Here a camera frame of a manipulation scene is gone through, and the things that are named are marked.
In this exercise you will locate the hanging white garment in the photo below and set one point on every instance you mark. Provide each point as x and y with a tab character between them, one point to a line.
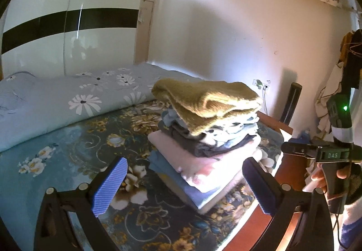
331	84

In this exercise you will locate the cream folded cloth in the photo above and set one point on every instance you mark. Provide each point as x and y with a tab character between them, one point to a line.
209	204

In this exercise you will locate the red wooden footboard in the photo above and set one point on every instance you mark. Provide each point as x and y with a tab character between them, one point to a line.
291	166

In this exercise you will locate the blue daisy print quilt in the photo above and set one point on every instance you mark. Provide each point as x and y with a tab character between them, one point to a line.
56	109

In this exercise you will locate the light blue folded garment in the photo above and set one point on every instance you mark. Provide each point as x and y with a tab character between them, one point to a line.
226	130

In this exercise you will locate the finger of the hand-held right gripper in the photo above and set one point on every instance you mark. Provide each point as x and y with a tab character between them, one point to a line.
297	147

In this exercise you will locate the wooden door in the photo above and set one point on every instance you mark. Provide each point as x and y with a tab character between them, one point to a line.
144	41

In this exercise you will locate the brown knit sweater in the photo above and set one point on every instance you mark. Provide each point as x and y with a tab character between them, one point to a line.
203	103

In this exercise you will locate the person's right hand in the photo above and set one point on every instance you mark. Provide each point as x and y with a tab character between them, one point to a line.
316	180

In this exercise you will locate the hanging yellow garment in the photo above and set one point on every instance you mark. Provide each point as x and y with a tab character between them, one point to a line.
345	47

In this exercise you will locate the black chair back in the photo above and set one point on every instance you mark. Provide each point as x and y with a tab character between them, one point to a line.
292	103

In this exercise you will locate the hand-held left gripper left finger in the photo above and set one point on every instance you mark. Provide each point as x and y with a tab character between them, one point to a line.
110	183

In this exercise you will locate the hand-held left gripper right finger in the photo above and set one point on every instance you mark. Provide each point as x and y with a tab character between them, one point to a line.
260	186

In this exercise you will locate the stack of folded clothes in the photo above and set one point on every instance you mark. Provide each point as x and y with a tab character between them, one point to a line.
198	166

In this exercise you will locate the blue folded cloth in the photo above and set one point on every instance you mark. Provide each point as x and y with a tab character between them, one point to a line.
183	186

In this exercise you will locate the person's right forearm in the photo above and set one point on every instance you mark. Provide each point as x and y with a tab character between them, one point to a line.
352	228

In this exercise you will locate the white wall socket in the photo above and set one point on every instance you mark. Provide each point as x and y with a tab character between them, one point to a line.
258	83

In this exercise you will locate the white wardrobe with black stripe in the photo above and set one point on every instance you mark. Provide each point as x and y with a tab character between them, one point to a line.
42	50

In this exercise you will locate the grey folded garment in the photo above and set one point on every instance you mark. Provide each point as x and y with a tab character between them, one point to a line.
203	149

